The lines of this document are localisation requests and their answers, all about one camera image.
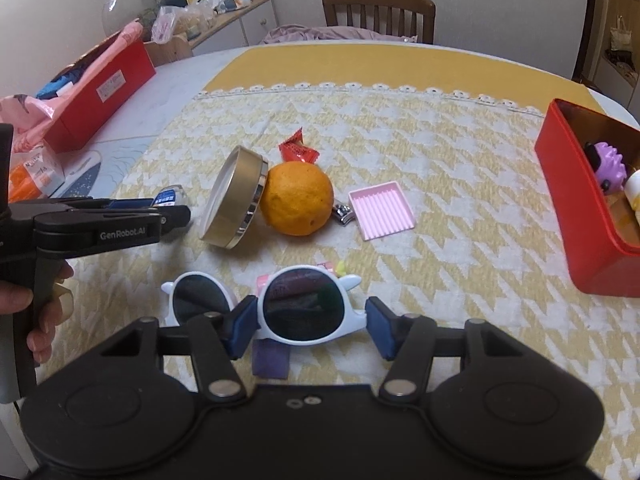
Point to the small pink block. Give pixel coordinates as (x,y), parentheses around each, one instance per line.
(263,281)

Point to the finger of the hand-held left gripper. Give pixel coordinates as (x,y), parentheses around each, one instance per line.
(175,217)
(130,204)

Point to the purple toy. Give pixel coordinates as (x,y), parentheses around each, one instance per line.
(610,165)

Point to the clear plastic dome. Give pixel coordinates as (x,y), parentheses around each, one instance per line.
(117,15)

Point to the dark blue cloth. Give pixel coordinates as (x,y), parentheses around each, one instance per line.
(55,85)

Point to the clear plastic snack bag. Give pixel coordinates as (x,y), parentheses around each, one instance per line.
(180,22)

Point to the white bottle yellow label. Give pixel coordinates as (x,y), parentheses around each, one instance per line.
(634,187)

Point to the white side cabinet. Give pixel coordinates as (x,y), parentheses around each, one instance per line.
(255,25)

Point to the beige tote bag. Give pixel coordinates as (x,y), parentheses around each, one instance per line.
(621,37)

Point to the orange white medicine box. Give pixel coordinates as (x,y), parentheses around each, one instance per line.
(35,175)

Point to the white round sunglasses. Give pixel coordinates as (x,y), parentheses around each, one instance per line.
(300,305)

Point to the orange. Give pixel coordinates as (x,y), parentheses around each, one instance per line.
(295,200)

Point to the person's left hand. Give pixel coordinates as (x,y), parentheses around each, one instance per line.
(50,320)

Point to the small purple block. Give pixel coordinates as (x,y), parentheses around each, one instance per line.
(270,360)

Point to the yellow white houndstooth cloth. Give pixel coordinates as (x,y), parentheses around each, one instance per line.
(450,260)

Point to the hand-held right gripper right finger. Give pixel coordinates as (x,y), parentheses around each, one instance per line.
(382,330)

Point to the red candy packet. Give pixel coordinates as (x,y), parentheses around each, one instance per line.
(298,152)

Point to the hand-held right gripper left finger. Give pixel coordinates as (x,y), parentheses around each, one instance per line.
(242,330)

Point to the pink ridged tray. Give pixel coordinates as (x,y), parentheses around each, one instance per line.
(382,210)

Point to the small blue packet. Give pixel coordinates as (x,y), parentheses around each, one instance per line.
(170,196)

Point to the red tin box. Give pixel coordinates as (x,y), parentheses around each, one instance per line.
(565,200)

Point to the wave print mat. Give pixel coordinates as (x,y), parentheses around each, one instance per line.
(115,160)

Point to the cardboard box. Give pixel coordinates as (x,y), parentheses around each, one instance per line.
(170,52)

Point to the red box with pink cloth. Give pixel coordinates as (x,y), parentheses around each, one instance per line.
(20,120)

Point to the yellow tablecloth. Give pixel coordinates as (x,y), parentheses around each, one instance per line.
(350,67)

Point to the round gold tin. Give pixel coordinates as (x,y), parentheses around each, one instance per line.
(230,200)

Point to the metal nail clipper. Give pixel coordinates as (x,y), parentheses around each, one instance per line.
(344,215)

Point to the wooden shelf niche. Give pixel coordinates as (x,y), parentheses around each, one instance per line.
(625,67)

